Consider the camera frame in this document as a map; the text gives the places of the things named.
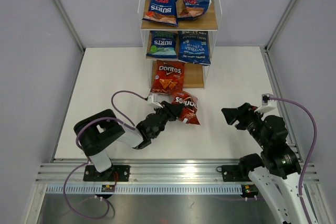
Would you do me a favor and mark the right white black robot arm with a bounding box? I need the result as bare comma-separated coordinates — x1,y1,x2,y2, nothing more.
221,97,318,223

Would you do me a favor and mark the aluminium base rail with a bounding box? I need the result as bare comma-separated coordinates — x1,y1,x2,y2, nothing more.
35,158,320,185

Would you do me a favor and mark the white slotted cable duct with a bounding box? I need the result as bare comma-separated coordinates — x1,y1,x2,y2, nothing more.
46,184,242,195

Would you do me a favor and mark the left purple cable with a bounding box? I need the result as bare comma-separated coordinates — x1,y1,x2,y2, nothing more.
62,90,149,220

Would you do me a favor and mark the Burts sea salt vinegar bag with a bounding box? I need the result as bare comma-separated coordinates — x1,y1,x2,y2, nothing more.
146,30,177,59

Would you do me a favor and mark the Burts spicy chilli bag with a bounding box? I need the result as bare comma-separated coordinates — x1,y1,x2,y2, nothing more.
178,0,211,20
142,0,178,27

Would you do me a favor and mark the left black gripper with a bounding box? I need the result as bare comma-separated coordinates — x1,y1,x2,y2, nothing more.
152,101,184,138

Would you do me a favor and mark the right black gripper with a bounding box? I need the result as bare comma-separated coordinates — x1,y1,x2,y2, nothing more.
222,102,269,149

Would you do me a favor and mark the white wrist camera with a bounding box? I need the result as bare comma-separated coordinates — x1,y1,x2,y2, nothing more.
146,93,162,109
255,93,277,114

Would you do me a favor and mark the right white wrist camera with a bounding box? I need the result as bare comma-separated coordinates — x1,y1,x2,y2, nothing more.
255,93,277,114

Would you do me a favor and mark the white wire wooden shelf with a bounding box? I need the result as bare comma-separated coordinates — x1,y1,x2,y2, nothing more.
138,0,222,88

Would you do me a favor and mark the Kettle sea salt vinegar bag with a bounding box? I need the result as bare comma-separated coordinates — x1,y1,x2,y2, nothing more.
177,30,211,66

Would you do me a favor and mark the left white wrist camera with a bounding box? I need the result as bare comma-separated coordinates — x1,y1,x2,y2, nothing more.
146,93,162,109

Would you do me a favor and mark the small red Doritos bag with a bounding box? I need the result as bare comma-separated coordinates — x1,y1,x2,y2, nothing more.
172,91,200,125

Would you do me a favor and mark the large red Doritos bag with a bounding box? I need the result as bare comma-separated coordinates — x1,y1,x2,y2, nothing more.
151,60,185,94

